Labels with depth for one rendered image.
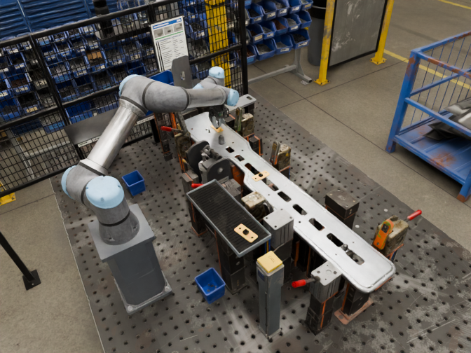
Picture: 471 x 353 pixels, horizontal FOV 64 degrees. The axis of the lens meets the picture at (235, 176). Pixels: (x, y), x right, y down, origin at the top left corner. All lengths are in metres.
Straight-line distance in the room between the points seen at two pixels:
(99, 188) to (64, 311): 1.54
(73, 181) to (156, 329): 0.70
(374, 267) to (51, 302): 2.10
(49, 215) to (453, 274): 2.86
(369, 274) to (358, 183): 0.87
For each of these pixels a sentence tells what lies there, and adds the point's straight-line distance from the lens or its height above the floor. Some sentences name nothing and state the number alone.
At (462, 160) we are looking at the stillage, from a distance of 3.54.
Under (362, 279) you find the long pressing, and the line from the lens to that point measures 1.45.
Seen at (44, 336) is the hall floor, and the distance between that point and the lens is 2.75.
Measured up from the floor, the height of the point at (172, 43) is 1.30.
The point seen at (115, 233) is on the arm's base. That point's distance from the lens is 1.44.
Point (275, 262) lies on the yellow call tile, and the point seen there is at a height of 1.16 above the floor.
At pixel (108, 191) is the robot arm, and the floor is 1.32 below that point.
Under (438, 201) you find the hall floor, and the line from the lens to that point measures 3.33.
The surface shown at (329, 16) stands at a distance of 4.36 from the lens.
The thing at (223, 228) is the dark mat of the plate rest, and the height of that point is 1.16.
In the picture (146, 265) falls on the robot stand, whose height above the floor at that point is 0.95.
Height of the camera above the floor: 2.18
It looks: 42 degrees down
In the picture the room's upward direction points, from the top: 5 degrees counter-clockwise
